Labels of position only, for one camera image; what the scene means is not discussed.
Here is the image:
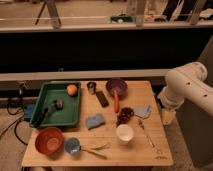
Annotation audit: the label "black eraser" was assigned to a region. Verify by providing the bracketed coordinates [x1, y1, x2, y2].
[96, 91, 109, 107]

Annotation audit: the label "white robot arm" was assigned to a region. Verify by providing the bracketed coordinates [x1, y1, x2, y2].
[157, 62, 213, 125]

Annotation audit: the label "purple bowl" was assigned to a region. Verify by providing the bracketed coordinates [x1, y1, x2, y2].
[106, 78, 127, 97]

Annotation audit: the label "red bowl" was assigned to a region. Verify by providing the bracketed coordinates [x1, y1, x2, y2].
[35, 127, 64, 156]

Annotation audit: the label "grey blue cloth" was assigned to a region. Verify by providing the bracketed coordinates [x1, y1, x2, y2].
[134, 105, 151, 119]

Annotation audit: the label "white cup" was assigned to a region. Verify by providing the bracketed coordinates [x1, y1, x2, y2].
[116, 124, 134, 144]

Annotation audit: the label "wooden table board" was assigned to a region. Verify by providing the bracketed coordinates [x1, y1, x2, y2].
[22, 81, 173, 167]

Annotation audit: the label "yellow plastic spoon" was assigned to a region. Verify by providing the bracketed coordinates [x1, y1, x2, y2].
[83, 143, 110, 150]

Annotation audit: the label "blue sponge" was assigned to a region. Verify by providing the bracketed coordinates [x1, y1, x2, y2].
[86, 114, 105, 130]

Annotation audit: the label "small metal cup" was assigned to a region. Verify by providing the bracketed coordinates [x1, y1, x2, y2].
[87, 81, 96, 95]

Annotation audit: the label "orange ball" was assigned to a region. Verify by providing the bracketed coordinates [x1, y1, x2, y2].
[67, 84, 78, 96]

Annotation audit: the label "green plastic tray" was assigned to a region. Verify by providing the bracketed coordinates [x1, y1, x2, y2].
[30, 82, 81, 128]

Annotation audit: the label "blue transparent cup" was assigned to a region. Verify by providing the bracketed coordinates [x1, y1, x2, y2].
[64, 137, 80, 155]

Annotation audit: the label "blue box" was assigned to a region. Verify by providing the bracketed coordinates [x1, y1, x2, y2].
[24, 104, 35, 121]

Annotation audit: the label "black handled brush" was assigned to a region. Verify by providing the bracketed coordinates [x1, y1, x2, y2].
[33, 99, 63, 128]

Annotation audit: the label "black cables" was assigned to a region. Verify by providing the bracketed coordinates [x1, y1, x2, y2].
[0, 96, 29, 146]

